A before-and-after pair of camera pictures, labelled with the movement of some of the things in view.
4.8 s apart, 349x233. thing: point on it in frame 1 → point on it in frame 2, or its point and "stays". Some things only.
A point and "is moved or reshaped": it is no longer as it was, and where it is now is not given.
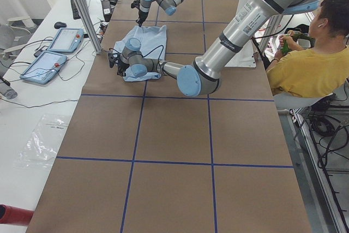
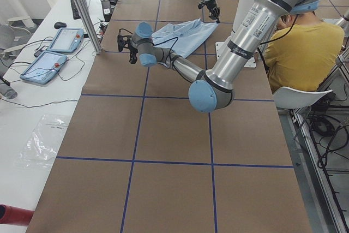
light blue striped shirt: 153,44 is moved or reshaped
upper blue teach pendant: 67,40 stays
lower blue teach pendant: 43,68 stays
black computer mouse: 58,25 stays
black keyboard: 76,14 stays
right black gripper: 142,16 → 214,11
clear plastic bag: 40,149 stays
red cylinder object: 9,214 stays
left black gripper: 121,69 → 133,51
